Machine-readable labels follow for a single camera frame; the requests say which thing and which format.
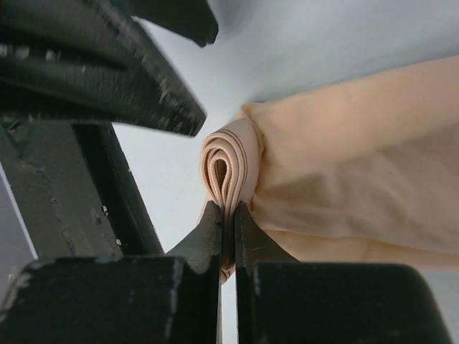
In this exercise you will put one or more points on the peach boxer underwear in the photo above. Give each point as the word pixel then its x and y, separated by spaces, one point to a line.
pixel 360 171

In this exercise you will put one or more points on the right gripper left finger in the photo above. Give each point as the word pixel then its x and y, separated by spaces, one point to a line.
pixel 174 298

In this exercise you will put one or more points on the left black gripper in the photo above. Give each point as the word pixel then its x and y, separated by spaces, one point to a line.
pixel 75 191

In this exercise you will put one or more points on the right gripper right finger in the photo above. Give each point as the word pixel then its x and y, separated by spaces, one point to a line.
pixel 282 300

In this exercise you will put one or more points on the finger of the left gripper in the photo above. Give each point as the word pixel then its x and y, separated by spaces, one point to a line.
pixel 89 62
pixel 191 19

